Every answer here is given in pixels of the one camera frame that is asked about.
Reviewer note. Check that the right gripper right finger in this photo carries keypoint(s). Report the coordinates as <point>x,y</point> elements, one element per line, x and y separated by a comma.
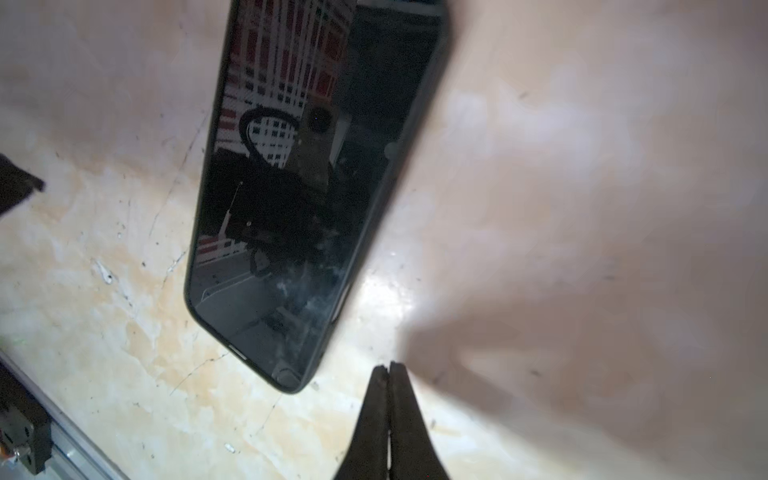
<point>412,453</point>

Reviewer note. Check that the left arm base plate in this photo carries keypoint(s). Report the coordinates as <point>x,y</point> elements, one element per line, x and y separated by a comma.
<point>25,427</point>

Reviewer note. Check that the black phone case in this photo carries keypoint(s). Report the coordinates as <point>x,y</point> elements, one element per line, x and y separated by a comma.
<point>414,120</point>

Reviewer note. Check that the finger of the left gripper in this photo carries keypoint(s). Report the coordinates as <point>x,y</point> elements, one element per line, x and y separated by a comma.
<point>17,185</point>

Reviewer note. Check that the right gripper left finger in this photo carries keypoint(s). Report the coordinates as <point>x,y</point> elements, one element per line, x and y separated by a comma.
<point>367,454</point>

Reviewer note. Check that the aluminium front rail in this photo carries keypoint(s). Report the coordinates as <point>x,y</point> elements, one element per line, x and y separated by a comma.
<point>74,455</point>

